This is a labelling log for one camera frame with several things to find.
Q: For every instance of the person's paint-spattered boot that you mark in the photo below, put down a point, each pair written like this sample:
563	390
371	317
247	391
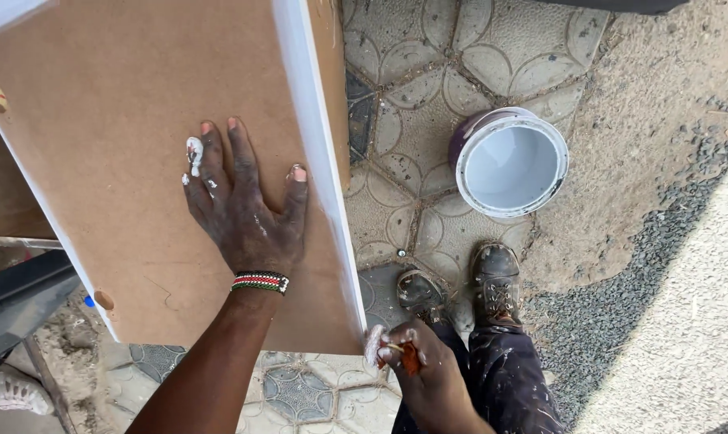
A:
496	283
421	295

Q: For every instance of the person's left paint-spattered boot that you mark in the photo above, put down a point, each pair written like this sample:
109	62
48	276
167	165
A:
421	295

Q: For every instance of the person's right hand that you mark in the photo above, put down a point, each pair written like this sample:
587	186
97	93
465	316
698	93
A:
430	374

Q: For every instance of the person's left hand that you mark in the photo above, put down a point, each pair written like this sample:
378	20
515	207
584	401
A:
243	223

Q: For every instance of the person's right paint-spattered boot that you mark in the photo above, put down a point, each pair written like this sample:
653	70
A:
496	283

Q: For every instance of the small blue cap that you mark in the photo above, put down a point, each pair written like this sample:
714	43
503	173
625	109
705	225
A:
89	301

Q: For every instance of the person's right fingers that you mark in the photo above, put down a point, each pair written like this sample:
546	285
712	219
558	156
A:
394	355

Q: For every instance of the purple bucket of white paint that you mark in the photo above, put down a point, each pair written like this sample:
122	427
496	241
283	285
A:
508	166

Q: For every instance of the brown fibreboard panel white edge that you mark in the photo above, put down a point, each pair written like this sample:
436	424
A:
110	181

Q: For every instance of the dark metal workbench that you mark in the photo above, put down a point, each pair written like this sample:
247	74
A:
20	301

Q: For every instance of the dark object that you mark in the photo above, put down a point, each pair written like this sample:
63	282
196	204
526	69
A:
611	5

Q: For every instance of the person's dark paint-spattered trousers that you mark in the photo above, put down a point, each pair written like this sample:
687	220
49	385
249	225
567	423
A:
508	380

